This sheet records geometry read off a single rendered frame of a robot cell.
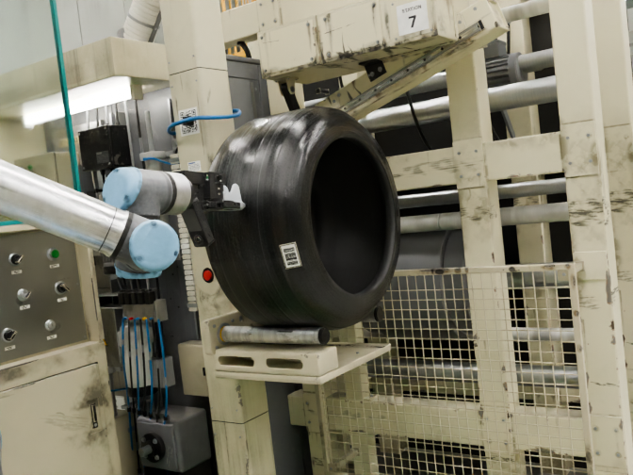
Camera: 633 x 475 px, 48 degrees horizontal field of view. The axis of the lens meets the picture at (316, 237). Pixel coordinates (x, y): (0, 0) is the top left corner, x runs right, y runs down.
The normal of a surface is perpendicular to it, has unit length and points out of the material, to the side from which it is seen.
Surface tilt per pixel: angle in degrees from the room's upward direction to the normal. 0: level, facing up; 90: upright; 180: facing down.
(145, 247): 89
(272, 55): 90
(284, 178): 72
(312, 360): 90
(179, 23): 90
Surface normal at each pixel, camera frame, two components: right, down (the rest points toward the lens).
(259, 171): -0.56, -0.34
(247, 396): 0.82, -0.07
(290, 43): -0.57, 0.11
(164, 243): 0.48, -0.03
